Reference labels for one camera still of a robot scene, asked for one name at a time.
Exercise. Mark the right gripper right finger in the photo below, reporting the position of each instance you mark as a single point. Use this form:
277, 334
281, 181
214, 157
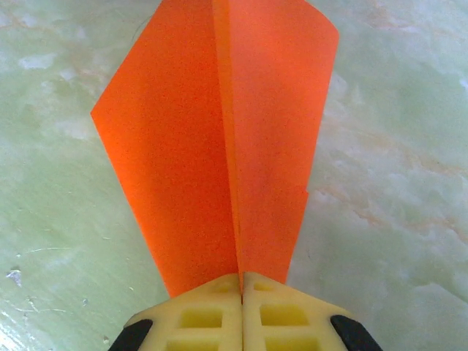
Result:
285, 321

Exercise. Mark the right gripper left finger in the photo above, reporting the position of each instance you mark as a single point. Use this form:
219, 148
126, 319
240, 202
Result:
204, 321

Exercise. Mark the orange square paper sheet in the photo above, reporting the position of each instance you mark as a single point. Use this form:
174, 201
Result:
183, 128

